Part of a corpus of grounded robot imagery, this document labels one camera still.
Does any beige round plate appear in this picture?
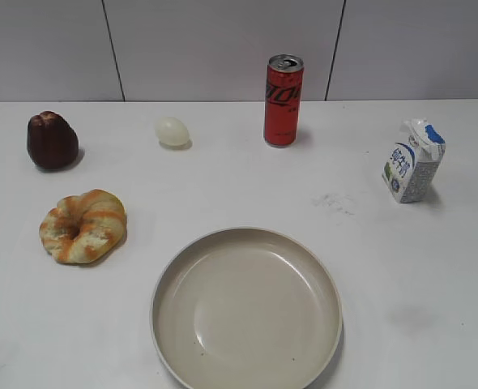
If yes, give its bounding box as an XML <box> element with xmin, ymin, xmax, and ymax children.
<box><xmin>149</xmin><ymin>227</ymin><xmax>344</xmax><ymax>388</ymax></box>

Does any white blue milk carton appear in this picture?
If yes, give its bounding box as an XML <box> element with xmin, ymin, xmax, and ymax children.
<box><xmin>382</xmin><ymin>118</ymin><xmax>446</xmax><ymax>203</ymax></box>

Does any white egg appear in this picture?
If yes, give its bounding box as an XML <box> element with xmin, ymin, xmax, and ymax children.
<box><xmin>154</xmin><ymin>117</ymin><xmax>190</xmax><ymax>147</ymax></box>

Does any dark brown canele cake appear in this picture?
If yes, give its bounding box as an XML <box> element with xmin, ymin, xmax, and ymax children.
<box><xmin>27</xmin><ymin>111</ymin><xmax>79</xmax><ymax>170</ymax></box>

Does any orange striped bagel bread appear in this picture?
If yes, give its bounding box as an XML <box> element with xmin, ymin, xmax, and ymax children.
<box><xmin>39</xmin><ymin>189</ymin><xmax>127</xmax><ymax>265</ymax></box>

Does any red soda can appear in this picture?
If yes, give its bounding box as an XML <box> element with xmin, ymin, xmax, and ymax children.
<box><xmin>263</xmin><ymin>54</ymin><xmax>304</xmax><ymax>147</ymax></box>

